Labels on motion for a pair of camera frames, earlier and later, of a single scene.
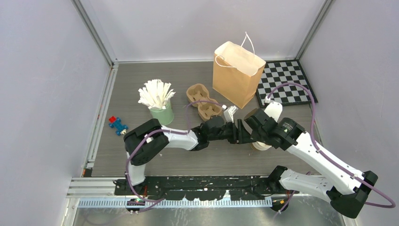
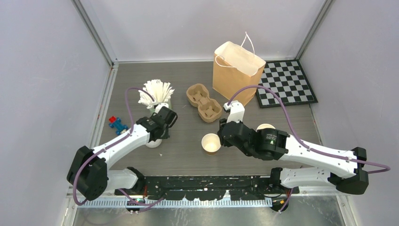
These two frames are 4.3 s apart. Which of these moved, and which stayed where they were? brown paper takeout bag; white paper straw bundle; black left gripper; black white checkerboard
Moved: black left gripper
Stayed: black white checkerboard; brown paper takeout bag; white paper straw bundle
